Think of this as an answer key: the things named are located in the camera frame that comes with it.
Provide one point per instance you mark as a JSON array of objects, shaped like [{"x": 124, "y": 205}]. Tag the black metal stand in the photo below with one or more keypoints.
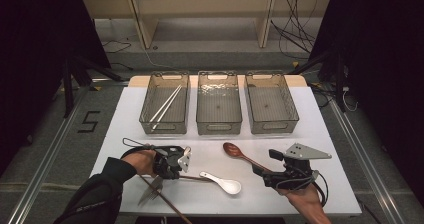
[
  {"x": 68, "y": 90},
  {"x": 339, "y": 84}
]

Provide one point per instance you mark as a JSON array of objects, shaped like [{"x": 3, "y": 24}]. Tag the translucent grey storage bin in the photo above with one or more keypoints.
[
  {"x": 165, "y": 104},
  {"x": 218, "y": 104},
  {"x": 270, "y": 104}
]

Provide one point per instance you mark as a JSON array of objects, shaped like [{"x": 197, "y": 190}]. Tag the aluminium floor rail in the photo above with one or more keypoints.
[
  {"x": 43, "y": 170},
  {"x": 366, "y": 160}
]

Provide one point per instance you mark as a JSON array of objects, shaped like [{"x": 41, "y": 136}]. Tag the brown wooden spoon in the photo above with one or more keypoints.
[{"x": 231, "y": 149}]

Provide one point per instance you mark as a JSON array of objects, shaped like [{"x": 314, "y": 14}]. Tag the person's left hand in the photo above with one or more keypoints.
[{"x": 144, "y": 162}]

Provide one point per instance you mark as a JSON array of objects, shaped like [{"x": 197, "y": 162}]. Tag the white ceramic spoon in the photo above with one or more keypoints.
[{"x": 230, "y": 186}]

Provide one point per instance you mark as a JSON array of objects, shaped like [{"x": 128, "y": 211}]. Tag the black curtain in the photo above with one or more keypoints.
[
  {"x": 383, "y": 67},
  {"x": 33, "y": 50}
]

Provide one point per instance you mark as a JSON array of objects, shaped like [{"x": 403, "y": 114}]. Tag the light wooden shelf frame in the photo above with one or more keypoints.
[{"x": 146, "y": 24}]

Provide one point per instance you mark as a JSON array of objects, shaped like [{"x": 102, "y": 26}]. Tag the brown wooden chopstick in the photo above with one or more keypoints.
[
  {"x": 200, "y": 178},
  {"x": 166, "y": 200}
]

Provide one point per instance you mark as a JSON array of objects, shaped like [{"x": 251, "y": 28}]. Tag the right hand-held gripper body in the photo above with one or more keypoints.
[{"x": 290, "y": 180}]

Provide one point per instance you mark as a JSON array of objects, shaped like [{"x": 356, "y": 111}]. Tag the person's right hand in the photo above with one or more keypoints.
[{"x": 303, "y": 199}]

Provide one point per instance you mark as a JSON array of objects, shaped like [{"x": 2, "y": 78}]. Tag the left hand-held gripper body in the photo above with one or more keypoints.
[{"x": 168, "y": 164}]

